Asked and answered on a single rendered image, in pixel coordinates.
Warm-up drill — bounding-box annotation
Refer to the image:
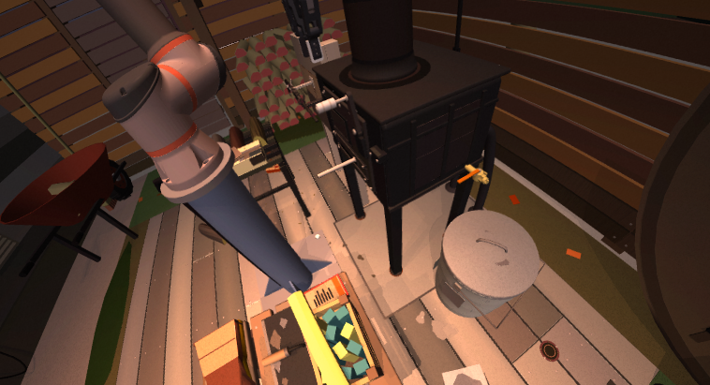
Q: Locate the black flue pipe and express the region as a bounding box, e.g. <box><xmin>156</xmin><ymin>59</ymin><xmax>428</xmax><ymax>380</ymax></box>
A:
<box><xmin>338</xmin><ymin>0</ymin><xmax>422</xmax><ymax>85</ymax></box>

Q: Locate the black heater body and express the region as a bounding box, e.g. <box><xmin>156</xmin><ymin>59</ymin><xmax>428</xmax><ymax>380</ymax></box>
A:
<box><xmin>312</xmin><ymin>39</ymin><xmax>512</xmax><ymax>276</ymax></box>

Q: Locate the brown wooden hot tub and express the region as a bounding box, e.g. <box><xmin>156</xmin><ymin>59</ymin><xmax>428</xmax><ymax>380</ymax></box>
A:
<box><xmin>634</xmin><ymin>90</ymin><xmax>710</xmax><ymax>371</ymax></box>

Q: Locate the grey metal lever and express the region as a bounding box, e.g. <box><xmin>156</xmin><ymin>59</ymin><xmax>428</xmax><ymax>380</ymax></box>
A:
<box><xmin>283</xmin><ymin>78</ymin><xmax>317</xmax><ymax>98</ymax></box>

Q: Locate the stacked firewood pile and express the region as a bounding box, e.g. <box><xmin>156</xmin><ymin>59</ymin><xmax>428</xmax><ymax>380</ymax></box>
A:
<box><xmin>234</xmin><ymin>18</ymin><xmax>347</xmax><ymax>132</ymax></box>

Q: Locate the cream box device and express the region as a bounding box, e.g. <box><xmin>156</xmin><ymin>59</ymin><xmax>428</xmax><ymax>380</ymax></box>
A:
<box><xmin>231</xmin><ymin>139</ymin><xmax>274</xmax><ymax>179</ymax></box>

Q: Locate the black small stand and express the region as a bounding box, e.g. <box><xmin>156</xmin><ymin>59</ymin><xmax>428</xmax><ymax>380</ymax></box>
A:
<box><xmin>231</xmin><ymin>150</ymin><xmax>312</xmax><ymax>218</ymax></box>

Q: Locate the thin black pole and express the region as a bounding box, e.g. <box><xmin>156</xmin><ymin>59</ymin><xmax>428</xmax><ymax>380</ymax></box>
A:
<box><xmin>452</xmin><ymin>0</ymin><xmax>466</xmax><ymax>52</ymax></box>

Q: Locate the orange and yellow drain valve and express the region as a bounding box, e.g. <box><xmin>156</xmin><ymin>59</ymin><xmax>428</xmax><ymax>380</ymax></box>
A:
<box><xmin>456</xmin><ymin>163</ymin><xmax>491</xmax><ymax>186</ymax></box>

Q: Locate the grey hearth slab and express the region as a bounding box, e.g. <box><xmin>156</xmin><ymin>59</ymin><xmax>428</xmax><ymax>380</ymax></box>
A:
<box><xmin>333</xmin><ymin>183</ymin><xmax>463</xmax><ymax>318</ymax></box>

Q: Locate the grey bin lid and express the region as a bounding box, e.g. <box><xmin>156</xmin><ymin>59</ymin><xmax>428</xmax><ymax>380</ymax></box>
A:
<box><xmin>441</xmin><ymin>208</ymin><xmax>542</xmax><ymax>301</ymax></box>

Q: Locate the red wheelbarrow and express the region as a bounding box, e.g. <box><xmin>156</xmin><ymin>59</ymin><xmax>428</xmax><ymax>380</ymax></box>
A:
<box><xmin>0</xmin><ymin>141</ymin><xmax>141</xmax><ymax>279</ymax></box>

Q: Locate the wooden crate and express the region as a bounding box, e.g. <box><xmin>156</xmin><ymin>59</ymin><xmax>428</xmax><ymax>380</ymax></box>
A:
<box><xmin>248</xmin><ymin>271</ymin><xmax>391</xmax><ymax>385</ymax></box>

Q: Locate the long yellow bar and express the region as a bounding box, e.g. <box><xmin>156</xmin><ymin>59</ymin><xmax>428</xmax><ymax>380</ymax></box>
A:
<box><xmin>287</xmin><ymin>289</ymin><xmax>351</xmax><ymax>385</ymax></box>

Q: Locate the grey metal bin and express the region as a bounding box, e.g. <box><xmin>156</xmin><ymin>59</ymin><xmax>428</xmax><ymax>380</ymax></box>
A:
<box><xmin>433</xmin><ymin>255</ymin><xmax>528</xmax><ymax>319</ymax></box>

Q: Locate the brown cardboard box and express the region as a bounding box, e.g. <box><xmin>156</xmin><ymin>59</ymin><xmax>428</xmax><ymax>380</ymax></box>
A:
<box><xmin>193</xmin><ymin>318</ymin><xmax>258</xmax><ymax>385</ymax></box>

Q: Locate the white paper sheet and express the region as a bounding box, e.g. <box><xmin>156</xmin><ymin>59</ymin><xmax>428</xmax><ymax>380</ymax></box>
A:
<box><xmin>440</xmin><ymin>363</ymin><xmax>491</xmax><ymax>385</ymax></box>

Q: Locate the round black floor drain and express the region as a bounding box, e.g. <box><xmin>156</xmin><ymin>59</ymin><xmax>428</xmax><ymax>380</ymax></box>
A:
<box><xmin>539</xmin><ymin>339</ymin><xmax>562</xmax><ymax>363</ymax></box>

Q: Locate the white door handle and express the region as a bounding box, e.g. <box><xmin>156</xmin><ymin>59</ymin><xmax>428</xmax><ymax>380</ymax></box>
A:
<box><xmin>314</xmin><ymin>95</ymin><xmax>350</xmax><ymax>114</ymax></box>

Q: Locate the thin green hose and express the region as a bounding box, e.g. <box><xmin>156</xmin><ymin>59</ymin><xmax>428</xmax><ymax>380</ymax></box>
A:
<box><xmin>0</xmin><ymin>73</ymin><xmax>74</xmax><ymax>155</ymax></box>

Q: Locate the wooden handled tool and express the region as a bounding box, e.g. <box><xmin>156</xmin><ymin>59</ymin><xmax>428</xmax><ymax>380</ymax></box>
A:
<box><xmin>259</xmin><ymin>343</ymin><xmax>307</xmax><ymax>368</ymax></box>

